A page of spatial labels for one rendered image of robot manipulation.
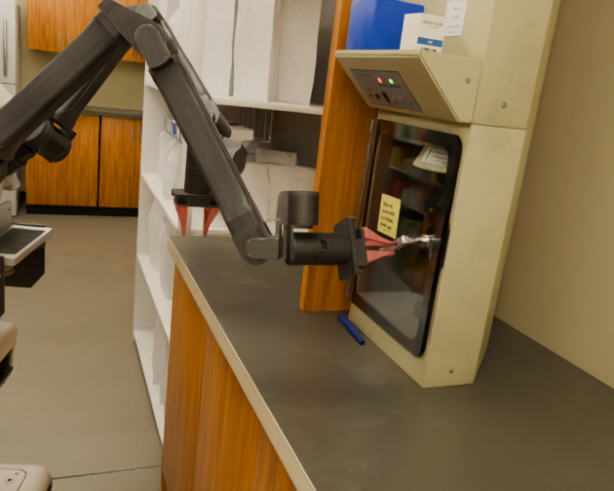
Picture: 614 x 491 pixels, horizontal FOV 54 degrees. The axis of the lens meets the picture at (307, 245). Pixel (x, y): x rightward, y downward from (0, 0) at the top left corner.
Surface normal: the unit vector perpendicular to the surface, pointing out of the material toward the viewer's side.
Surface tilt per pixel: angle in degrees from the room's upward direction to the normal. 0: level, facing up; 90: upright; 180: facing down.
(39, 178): 90
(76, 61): 80
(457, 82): 90
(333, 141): 90
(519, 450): 0
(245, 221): 76
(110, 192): 90
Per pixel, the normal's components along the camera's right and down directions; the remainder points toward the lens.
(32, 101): 0.00, 0.08
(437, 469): 0.12, -0.96
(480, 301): 0.36, 0.29
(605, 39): -0.93, -0.01
